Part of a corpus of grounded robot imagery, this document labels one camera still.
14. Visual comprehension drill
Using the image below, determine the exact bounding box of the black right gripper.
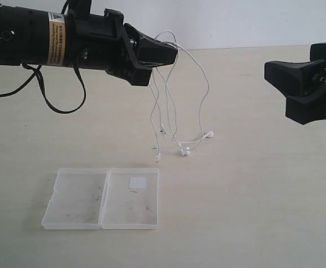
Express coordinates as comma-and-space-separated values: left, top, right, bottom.
264, 42, 326, 125

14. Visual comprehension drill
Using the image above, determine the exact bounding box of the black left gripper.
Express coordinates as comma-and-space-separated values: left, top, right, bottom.
66, 8, 178, 86

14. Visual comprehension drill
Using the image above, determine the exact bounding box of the white earphone cable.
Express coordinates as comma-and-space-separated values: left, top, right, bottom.
149, 30, 215, 162

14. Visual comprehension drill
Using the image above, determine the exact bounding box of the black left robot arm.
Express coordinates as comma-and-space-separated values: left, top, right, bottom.
0, 1, 178, 86

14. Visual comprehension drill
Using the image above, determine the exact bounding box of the white paper label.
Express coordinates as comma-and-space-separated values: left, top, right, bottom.
129, 176, 147, 189

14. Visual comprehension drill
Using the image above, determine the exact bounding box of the clear plastic storage case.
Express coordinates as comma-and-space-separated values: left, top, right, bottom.
41, 168, 159, 230

